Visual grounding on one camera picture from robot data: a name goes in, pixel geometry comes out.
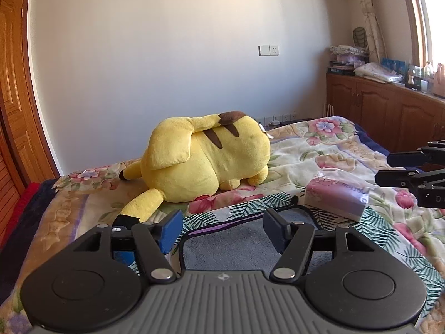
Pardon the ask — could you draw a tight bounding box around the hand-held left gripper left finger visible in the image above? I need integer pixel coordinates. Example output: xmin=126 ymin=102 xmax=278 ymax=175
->
xmin=73 ymin=210 xmax=184 ymax=284

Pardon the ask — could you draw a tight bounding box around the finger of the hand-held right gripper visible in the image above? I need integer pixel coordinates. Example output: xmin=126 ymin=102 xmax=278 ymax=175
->
xmin=375 ymin=168 xmax=445 ymax=190
xmin=387 ymin=141 xmax=445 ymax=168

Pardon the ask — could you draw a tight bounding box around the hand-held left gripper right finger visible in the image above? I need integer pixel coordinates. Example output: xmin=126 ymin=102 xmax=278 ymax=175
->
xmin=263 ymin=208 xmax=380 ymax=283

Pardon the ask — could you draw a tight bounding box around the grey blue towel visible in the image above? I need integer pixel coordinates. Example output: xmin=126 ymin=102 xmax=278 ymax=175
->
xmin=170 ymin=207 xmax=338 ymax=279

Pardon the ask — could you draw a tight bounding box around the wooden cabinet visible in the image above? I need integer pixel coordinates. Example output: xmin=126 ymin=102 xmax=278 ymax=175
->
xmin=326 ymin=72 xmax=445 ymax=154

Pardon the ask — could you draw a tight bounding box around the floral blanket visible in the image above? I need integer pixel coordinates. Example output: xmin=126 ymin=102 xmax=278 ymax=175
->
xmin=0 ymin=116 xmax=445 ymax=334

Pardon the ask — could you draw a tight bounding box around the pink tissue pack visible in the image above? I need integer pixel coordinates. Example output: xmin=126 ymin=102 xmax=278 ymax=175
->
xmin=304 ymin=172 xmax=370 ymax=222

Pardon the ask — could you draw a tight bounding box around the yellow plush toy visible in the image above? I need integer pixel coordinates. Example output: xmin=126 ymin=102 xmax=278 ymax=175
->
xmin=118 ymin=111 xmax=271 ymax=224

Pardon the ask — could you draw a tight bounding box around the white plastic bag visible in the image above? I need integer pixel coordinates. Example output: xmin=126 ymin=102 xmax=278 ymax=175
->
xmin=355 ymin=62 xmax=404 ymax=84

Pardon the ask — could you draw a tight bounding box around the blue box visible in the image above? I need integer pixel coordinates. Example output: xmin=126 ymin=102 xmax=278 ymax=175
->
xmin=380 ymin=57 xmax=407 ymax=76

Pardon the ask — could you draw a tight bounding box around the dark flat box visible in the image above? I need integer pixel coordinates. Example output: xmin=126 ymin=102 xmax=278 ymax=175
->
xmin=328 ymin=65 xmax=357 ymax=77

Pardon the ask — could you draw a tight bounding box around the white power strip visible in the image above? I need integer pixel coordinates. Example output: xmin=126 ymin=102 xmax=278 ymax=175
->
xmin=263 ymin=113 xmax=298 ymax=126

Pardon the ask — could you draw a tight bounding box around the stack of folded cloths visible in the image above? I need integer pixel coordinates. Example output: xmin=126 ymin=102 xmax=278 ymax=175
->
xmin=328 ymin=45 xmax=370 ymax=67

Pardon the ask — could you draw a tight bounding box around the woven hand fan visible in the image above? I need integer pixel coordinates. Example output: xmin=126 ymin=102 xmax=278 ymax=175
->
xmin=352 ymin=26 xmax=370 ymax=48

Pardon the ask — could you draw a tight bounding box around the red cloth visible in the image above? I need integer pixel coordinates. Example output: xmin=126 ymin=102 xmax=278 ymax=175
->
xmin=18 ymin=182 xmax=47 ymax=213

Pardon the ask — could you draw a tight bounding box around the patterned curtain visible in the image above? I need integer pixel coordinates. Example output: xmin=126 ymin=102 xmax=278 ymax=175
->
xmin=354 ymin=0 xmax=387 ymax=64

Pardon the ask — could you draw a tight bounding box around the dark blue bedsheet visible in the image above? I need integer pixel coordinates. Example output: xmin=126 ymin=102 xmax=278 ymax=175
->
xmin=0 ymin=177 xmax=61 ymax=272

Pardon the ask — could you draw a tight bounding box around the wooden door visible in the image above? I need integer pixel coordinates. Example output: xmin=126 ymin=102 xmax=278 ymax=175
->
xmin=0 ymin=0 xmax=60 ymax=195

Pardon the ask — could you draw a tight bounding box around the wooden window frame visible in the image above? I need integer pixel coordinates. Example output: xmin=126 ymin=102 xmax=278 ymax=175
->
xmin=402 ymin=0 xmax=433 ymax=70

